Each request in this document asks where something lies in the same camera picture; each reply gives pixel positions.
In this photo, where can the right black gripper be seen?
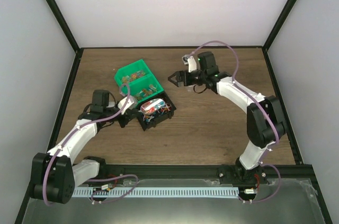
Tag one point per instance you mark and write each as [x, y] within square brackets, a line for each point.
[181, 73]

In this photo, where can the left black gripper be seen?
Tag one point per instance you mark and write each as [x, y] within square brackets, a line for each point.
[128, 116]

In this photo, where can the silver metal scoop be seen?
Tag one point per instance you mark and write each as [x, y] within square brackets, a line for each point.
[152, 106]

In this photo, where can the black lollipop bin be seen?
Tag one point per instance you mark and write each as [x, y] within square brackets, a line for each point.
[164, 113]

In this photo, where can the green two-compartment candy bin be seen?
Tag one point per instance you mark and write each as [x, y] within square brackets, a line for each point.
[142, 82]

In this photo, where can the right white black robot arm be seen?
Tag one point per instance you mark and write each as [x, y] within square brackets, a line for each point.
[265, 124]

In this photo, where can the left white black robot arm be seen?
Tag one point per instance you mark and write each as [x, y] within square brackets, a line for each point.
[54, 175]

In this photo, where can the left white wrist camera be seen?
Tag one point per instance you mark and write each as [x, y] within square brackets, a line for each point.
[127, 103]

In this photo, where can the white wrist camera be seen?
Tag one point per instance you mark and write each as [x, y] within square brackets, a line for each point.
[127, 103]
[190, 61]

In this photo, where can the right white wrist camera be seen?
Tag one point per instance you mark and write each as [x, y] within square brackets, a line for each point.
[190, 61]

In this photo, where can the light blue slotted cable duct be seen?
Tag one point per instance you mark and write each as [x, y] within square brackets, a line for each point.
[160, 192]

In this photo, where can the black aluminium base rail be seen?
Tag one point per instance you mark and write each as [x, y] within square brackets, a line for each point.
[226, 174]

